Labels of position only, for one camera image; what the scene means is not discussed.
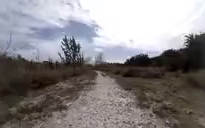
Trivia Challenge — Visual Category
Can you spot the green leafy tree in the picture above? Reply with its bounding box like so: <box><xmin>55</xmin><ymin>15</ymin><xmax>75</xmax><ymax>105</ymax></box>
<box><xmin>57</xmin><ymin>35</ymin><xmax>85</xmax><ymax>66</ymax></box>

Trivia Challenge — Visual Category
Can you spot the pale gravel track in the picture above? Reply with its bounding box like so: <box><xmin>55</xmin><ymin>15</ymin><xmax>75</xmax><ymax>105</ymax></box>
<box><xmin>39</xmin><ymin>70</ymin><xmax>168</xmax><ymax>128</ymax></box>

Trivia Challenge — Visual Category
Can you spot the dry grass verge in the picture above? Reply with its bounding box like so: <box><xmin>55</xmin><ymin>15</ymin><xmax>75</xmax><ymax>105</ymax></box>
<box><xmin>96</xmin><ymin>64</ymin><xmax>205</xmax><ymax>128</ymax></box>
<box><xmin>0</xmin><ymin>54</ymin><xmax>98</xmax><ymax>128</ymax></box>

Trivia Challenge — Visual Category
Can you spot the dark wood of trees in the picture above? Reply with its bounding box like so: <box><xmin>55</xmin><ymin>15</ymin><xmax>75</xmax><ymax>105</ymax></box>
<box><xmin>124</xmin><ymin>30</ymin><xmax>205</xmax><ymax>74</ymax></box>

